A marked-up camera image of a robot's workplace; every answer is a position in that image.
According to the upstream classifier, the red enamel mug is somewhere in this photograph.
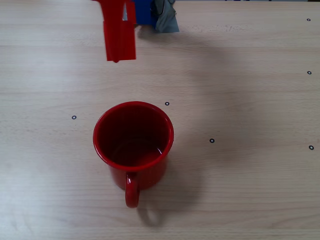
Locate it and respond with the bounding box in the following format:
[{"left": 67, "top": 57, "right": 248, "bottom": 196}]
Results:
[{"left": 92, "top": 100, "right": 175, "bottom": 209}]

